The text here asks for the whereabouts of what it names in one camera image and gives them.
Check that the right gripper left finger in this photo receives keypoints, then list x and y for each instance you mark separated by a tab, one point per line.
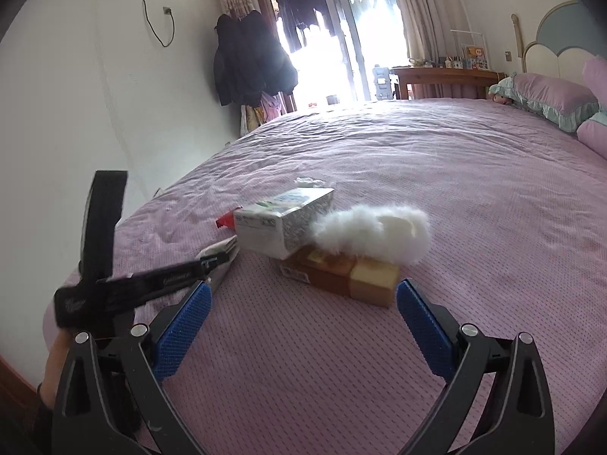
110	399

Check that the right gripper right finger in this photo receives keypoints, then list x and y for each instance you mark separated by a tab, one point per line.
517	417

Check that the red snack wrapper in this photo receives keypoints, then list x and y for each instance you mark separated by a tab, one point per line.
228	220

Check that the white milk carton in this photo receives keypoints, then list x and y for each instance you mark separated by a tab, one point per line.
278	226

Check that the white tissue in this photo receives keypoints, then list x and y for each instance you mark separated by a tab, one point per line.
307	182

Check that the person's left hand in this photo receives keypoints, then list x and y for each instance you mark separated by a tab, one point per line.
48	388

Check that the beige cloth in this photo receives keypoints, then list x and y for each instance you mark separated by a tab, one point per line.
219	256

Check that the brown cardboard box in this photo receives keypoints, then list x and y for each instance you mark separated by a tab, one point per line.
359	278

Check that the white fluffy plush toy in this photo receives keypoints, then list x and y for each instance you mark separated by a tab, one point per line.
394	234

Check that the dark hanging jackets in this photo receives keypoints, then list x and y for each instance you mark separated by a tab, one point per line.
250	61

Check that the pink pillow with green frill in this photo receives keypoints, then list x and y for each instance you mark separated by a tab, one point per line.
564	103

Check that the hanging dark clothes outside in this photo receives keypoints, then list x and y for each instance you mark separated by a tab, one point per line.
298	15

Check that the grey plastic stool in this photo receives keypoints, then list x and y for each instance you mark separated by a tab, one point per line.
383	83

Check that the wooden desk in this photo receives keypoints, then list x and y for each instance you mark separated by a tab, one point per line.
481	80

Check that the sliding glass door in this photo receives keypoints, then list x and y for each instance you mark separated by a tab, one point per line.
370	33

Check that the blue white headboard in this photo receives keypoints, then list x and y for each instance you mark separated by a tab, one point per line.
566	38

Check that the pink right curtain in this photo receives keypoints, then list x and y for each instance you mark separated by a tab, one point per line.
428	27

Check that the picture frame on desk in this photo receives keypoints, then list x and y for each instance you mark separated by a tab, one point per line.
475	58

